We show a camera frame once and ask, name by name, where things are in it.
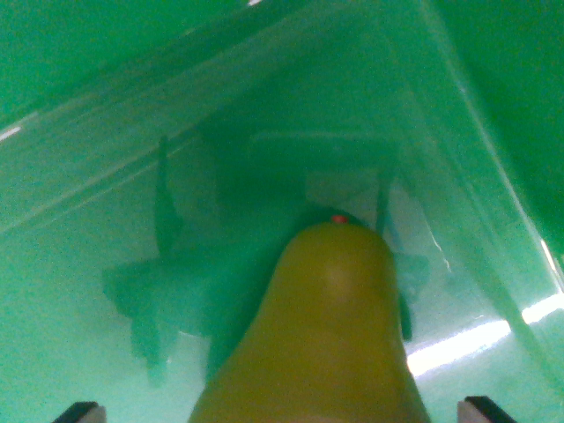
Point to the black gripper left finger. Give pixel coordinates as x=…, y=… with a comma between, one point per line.
x=83, y=413

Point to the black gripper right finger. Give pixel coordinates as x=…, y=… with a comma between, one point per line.
x=478, y=410

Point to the yellow-green toy pear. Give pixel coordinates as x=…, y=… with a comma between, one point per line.
x=321, y=335

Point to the green plastic tray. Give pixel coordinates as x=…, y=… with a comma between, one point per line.
x=110, y=176

